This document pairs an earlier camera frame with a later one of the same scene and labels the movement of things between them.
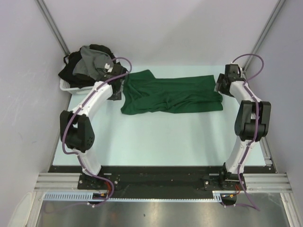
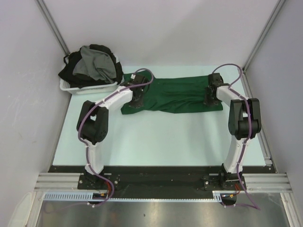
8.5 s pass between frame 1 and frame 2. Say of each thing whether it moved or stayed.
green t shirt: stayed
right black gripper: moved
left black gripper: moved
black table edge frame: stayed
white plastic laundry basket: stayed
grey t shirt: stayed
